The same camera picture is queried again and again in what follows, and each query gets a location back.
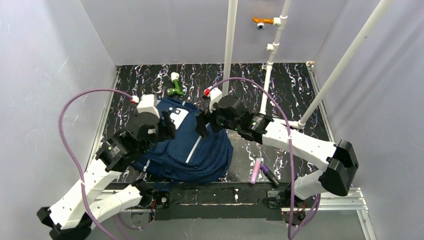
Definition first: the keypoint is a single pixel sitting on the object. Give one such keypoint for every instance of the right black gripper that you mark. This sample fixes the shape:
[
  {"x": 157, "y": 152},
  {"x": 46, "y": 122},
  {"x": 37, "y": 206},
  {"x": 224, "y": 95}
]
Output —
[{"x": 204, "y": 122}]

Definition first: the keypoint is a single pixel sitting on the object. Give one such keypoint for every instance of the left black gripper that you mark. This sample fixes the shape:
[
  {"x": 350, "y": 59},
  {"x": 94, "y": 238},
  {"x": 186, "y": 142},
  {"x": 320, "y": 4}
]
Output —
[{"x": 166, "y": 129}]

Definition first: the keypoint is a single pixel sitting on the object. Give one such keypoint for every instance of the navy blue student backpack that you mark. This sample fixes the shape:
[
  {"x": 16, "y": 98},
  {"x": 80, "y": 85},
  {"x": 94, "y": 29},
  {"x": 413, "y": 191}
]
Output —
[{"x": 188, "y": 157}]

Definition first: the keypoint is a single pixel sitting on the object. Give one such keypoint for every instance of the pink highlighter pen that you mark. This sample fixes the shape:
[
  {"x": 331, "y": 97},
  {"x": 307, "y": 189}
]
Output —
[{"x": 255, "y": 171}]

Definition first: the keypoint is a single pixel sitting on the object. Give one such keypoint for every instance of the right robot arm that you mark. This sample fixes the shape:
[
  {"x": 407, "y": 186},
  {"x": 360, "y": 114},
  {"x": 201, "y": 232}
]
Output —
[{"x": 336, "y": 163}]

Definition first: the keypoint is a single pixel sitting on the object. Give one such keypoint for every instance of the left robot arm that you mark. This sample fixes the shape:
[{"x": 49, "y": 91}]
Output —
[{"x": 96, "y": 175}]

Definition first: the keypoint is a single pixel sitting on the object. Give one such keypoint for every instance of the green white pipe fitting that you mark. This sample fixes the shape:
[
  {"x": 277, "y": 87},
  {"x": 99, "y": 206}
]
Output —
[{"x": 176, "y": 90}]

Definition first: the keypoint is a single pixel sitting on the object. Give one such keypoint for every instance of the black marker pen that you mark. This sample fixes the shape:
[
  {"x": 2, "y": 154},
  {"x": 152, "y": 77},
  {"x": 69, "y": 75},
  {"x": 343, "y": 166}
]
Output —
[{"x": 269, "y": 175}]

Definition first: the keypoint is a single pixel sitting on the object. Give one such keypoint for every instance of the orange tap on pipe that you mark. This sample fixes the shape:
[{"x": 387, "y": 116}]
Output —
[{"x": 262, "y": 22}]

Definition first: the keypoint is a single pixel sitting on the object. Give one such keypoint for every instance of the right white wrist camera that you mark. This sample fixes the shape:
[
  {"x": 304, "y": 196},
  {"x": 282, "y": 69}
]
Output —
[{"x": 213, "y": 94}]

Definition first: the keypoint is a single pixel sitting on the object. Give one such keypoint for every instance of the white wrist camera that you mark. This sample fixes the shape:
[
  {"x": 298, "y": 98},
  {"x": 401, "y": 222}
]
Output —
[
  {"x": 213, "y": 94},
  {"x": 146, "y": 104}
]

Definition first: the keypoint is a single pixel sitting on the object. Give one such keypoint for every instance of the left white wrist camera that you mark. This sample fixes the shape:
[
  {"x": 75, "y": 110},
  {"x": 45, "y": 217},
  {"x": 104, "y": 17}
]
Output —
[{"x": 146, "y": 104}]

